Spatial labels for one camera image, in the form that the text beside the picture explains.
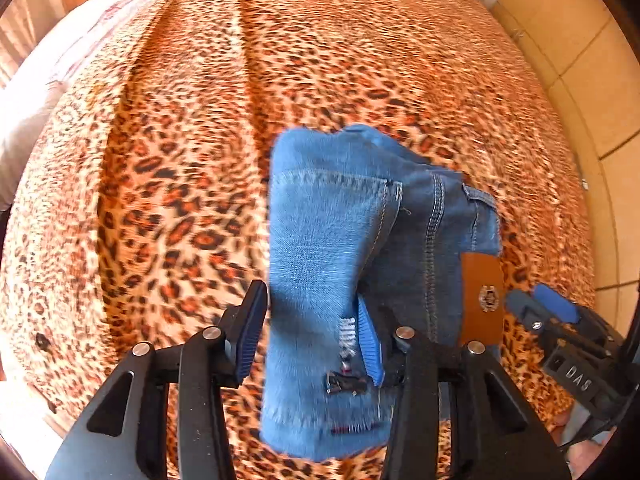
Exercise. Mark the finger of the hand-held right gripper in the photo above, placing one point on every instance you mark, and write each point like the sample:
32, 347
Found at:
555, 302
525, 310

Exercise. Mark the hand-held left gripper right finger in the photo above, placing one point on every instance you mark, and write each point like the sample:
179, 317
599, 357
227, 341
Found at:
371, 347

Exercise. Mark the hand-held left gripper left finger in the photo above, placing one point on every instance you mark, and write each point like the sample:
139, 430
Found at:
250, 330

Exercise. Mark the blue denim pants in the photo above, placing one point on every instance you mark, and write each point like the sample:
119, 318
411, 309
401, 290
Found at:
320, 240

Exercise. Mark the person's right forearm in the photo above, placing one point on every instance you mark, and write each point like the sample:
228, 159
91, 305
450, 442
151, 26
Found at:
585, 422

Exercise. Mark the leopard print blanket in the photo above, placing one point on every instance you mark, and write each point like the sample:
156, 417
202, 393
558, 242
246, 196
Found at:
175, 160

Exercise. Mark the patterned curtain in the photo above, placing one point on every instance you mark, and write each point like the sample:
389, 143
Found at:
20, 30

